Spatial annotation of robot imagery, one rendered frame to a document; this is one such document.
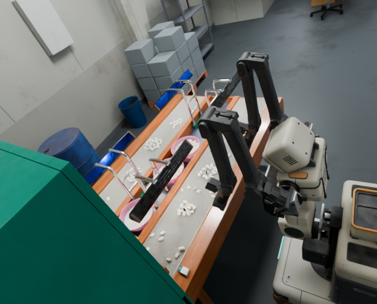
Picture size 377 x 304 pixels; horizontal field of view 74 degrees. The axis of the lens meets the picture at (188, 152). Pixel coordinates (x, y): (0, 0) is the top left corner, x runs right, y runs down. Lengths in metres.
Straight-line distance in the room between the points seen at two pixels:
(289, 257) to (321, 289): 0.25
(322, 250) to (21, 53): 3.53
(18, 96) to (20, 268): 3.02
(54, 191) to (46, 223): 0.08
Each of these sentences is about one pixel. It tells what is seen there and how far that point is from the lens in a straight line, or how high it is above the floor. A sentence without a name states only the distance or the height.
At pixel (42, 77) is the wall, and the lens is 3.77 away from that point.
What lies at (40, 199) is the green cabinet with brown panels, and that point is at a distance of 0.68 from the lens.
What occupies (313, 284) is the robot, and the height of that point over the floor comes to 0.28.
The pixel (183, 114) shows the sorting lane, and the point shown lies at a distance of 2.64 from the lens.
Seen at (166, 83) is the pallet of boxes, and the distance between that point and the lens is 4.09.
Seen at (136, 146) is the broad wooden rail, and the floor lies 0.76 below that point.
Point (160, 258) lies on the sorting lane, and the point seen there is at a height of 0.74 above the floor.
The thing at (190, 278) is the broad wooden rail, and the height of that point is 0.76.
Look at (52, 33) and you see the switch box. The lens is 3.82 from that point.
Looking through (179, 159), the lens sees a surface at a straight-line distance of 1.60.
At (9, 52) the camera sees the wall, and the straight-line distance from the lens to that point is 3.65.
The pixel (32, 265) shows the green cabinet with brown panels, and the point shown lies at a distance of 0.74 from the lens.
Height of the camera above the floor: 2.11
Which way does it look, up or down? 40 degrees down
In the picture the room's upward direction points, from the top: 23 degrees counter-clockwise
